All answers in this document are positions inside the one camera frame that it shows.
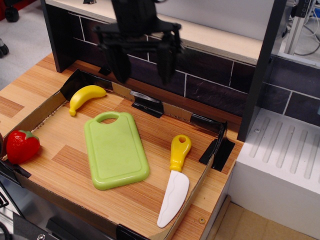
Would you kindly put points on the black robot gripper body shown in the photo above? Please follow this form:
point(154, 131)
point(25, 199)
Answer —
point(134, 19)

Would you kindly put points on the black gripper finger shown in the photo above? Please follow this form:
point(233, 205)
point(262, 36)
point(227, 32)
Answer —
point(118, 62)
point(166, 61)

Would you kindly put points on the yellow toy banana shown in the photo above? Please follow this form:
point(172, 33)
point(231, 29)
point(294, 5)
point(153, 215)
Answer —
point(83, 95)

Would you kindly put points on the aluminium frame with cables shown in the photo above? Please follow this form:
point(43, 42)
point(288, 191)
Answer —
point(301, 41)

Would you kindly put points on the cardboard fence with black tape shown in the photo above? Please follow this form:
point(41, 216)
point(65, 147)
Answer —
point(80, 162)

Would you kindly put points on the black caster wheel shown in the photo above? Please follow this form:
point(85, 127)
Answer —
point(3, 49)

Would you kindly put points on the brass screw in table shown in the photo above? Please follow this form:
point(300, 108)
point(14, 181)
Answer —
point(202, 220)

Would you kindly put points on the red toy strawberry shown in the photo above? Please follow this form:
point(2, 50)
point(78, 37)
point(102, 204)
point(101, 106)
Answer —
point(21, 146)

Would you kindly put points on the yellow handled white toy knife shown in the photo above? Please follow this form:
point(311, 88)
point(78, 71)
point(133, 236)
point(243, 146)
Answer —
point(178, 183)

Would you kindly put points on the white toy sink drainboard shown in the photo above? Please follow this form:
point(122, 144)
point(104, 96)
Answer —
point(277, 172)

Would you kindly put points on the green plastic cutting board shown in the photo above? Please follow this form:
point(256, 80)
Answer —
point(115, 151)

